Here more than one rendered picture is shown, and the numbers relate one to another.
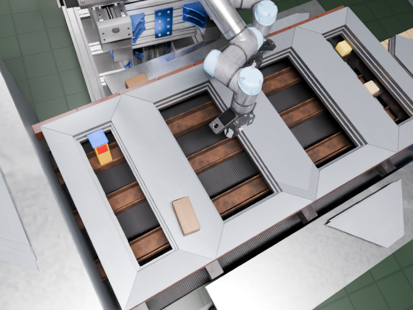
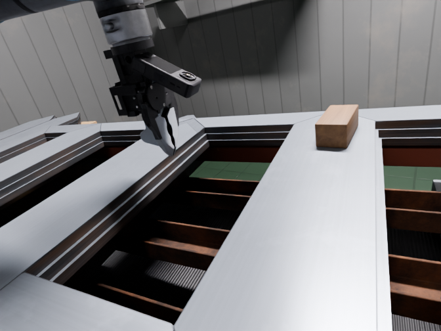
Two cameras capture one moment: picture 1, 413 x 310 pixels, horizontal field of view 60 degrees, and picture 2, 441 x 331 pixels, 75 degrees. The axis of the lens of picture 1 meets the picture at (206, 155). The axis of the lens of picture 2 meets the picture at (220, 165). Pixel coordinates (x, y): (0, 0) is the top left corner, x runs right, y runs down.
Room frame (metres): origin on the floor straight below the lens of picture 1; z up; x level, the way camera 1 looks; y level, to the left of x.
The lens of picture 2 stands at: (0.72, 0.48, 1.13)
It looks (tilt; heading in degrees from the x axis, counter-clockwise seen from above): 26 degrees down; 255
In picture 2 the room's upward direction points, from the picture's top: 12 degrees counter-clockwise
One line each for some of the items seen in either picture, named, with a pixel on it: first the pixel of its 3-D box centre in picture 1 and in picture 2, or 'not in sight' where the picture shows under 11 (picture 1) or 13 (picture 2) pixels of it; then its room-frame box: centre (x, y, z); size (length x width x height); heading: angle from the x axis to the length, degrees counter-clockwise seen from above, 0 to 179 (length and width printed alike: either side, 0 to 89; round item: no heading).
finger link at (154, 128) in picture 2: not in sight; (153, 115); (0.68, -0.04, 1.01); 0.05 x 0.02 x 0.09; 46
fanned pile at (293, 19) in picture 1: (288, 28); not in sight; (1.53, -0.24, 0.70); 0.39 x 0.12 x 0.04; 135
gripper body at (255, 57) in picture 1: (252, 49); not in sight; (1.02, -0.06, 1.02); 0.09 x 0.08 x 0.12; 135
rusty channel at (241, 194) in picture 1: (275, 176); (177, 190); (0.66, -0.32, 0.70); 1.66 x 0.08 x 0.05; 135
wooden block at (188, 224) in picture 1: (185, 216); (337, 125); (0.33, 0.01, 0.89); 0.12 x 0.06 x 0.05; 37
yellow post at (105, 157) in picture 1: (101, 150); not in sight; (0.52, 0.41, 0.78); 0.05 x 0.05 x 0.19; 45
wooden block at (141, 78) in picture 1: (137, 84); not in sight; (0.91, 0.40, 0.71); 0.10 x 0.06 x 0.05; 135
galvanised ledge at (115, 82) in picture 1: (229, 50); not in sight; (1.30, 0.04, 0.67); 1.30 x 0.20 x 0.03; 135
